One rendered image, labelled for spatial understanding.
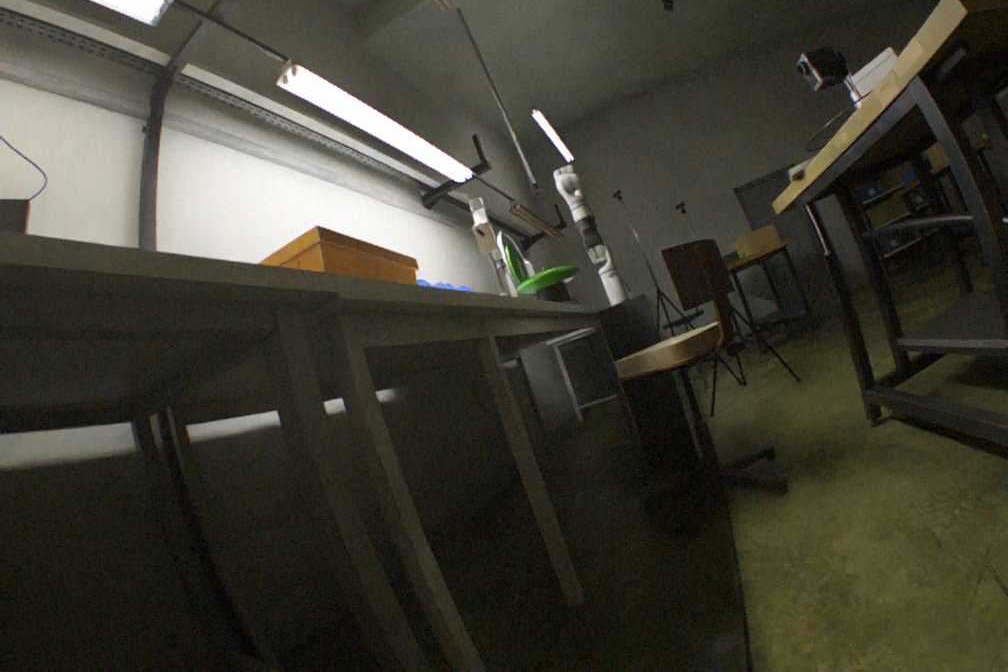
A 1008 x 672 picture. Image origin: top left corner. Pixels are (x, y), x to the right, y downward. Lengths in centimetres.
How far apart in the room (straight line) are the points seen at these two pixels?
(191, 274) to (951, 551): 135
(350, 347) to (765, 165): 675
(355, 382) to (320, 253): 22
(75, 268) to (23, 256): 6
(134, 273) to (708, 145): 695
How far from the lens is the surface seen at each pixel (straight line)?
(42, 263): 45
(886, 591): 104
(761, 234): 469
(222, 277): 52
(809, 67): 154
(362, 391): 68
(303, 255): 75
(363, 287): 68
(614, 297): 210
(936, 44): 97
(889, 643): 93
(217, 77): 205
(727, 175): 689
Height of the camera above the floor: 70
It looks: 11 degrees up
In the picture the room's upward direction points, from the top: 19 degrees counter-clockwise
